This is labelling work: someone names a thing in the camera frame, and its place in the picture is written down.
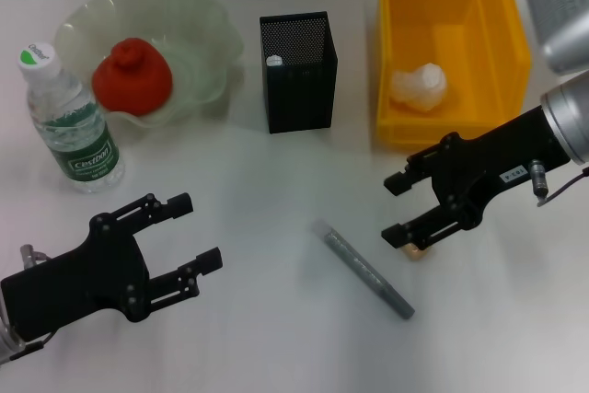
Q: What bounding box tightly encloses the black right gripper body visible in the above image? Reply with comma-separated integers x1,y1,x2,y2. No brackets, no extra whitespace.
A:
430,105,572,233

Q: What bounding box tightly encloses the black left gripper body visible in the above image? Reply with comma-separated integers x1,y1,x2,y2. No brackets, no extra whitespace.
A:
1,212,152,342

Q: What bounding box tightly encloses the tan eraser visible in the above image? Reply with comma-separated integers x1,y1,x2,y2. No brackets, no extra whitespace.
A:
403,245,432,261

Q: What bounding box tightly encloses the grey marker pen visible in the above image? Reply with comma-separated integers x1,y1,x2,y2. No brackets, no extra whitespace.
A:
311,219,415,320

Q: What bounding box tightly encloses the white paper ball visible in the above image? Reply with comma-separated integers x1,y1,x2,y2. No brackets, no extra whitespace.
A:
390,61,448,113

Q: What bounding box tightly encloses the clear green-label water bottle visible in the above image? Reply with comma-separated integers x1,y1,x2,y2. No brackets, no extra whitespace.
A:
17,40,126,195

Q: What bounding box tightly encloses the black mesh pen holder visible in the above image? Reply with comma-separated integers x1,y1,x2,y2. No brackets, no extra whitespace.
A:
259,10,340,134

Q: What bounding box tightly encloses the pale green glass fruit plate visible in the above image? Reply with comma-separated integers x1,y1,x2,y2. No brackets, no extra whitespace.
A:
53,0,244,130

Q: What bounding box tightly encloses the yellow plastic bin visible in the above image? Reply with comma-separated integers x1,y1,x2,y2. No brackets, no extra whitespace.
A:
375,0,534,155

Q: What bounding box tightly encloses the right wrist cable with plug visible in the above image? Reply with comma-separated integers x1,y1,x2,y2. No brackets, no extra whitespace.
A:
528,158,589,208

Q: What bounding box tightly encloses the wrist cable with plug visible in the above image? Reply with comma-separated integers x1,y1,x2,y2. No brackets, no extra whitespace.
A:
8,243,52,362
528,158,589,208

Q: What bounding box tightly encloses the left wrist cable with plug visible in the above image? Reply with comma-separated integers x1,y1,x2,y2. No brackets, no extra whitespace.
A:
8,243,52,362

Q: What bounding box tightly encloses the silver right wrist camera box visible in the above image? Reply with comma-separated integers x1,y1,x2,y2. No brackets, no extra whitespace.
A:
523,0,589,75

